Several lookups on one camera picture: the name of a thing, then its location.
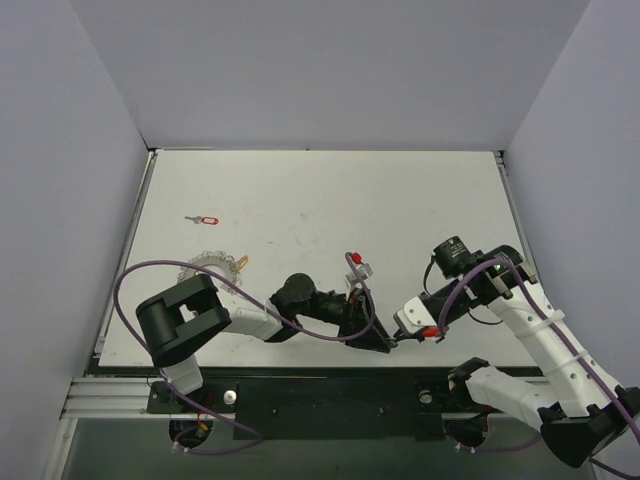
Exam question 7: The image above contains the key with yellow tag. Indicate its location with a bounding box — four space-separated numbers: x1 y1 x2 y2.
236 255 249 271

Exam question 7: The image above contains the silver metal keyring disc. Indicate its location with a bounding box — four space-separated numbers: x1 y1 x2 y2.
176 250 242 295

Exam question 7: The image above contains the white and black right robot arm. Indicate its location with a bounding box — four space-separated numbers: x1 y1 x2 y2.
394 236 639 468

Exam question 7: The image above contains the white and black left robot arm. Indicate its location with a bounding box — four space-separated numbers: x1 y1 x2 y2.
136 273 395 412

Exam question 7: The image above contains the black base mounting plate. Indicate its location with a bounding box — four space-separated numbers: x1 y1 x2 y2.
144 364 506 443

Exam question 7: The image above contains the key with red tag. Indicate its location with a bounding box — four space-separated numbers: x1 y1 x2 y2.
185 216 219 226

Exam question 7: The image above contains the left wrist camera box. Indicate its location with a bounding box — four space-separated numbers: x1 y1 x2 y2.
345 263 373 291

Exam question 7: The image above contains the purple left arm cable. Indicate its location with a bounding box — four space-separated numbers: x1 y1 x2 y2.
113 252 376 456

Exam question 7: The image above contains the aluminium frame rail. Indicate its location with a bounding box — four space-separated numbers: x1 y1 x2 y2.
59 377 156 420

